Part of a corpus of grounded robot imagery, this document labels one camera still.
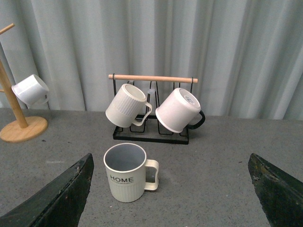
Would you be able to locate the white mug on tree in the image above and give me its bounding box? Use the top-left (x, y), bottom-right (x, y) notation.
top-left (11, 74), bottom-right (49, 106)

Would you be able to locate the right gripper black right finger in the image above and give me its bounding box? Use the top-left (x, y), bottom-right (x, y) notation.
top-left (248, 153), bottom-right (303, 227)

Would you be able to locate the black wire mug rack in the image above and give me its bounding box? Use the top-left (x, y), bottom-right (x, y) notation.
top-left (108, 73), bottom-right (198, 145)

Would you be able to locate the white mug black handle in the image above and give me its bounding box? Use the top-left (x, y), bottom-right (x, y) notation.
top-left (155, 87), bottom-right (205, 133)

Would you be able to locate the cream ribbed hanging mug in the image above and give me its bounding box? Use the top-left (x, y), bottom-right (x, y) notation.
top-left (106, 84), bottom-right (152, 128)

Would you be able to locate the grey curtain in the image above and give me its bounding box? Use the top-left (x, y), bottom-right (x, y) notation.
top-left (0, 0), bottom-right (303, 120)

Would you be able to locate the wooden mug tree stand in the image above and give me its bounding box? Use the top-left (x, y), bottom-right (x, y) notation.
top-left (0, 23), bottom-right (49, 143)

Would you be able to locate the cream HOME mug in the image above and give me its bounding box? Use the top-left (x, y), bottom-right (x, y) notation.
top-left (103, 143), bottom-right (160, 202)

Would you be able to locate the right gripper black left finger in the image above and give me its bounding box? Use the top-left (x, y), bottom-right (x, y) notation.
top-left (0, 153), bottom-right (94, 227)

